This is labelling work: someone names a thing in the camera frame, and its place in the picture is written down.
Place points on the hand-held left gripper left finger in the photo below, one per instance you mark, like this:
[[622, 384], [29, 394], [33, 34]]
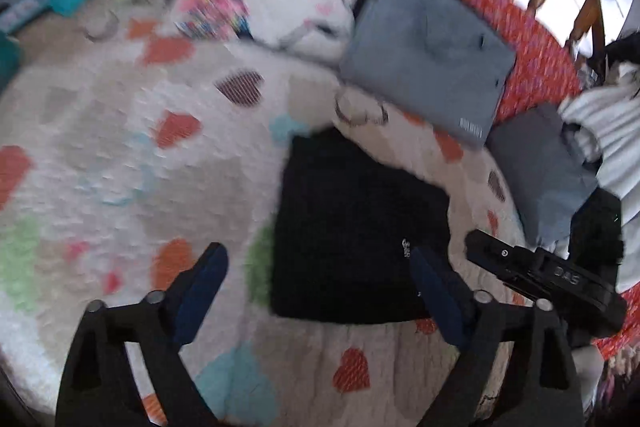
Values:
[[200, 302]]

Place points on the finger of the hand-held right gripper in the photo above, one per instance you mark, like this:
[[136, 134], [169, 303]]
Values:
[[495, 254]]

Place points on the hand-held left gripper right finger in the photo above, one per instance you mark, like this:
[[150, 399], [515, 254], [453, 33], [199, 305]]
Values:
[[440, 302]]

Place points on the black pants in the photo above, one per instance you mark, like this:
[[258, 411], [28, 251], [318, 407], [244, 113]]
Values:
[[360, 227]]

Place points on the dark grey laptop bag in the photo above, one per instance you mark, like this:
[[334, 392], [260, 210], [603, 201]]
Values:
[[540, 172]]

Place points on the white crumpled cloth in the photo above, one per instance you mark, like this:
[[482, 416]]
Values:
[[610, 127]]

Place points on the quilted heart pattern bedspread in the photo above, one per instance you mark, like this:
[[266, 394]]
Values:
[[125, 147]]

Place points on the light grey laptop bag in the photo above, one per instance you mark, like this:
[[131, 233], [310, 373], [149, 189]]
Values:
[[430, 52]]

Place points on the red floral cushion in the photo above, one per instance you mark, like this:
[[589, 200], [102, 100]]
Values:
[[530, 37]]

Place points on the green cardboard box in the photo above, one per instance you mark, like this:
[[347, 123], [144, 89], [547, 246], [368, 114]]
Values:
[[7, 59]]

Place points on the pastel paint palette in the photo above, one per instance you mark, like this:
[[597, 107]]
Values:
[[25, 9]]

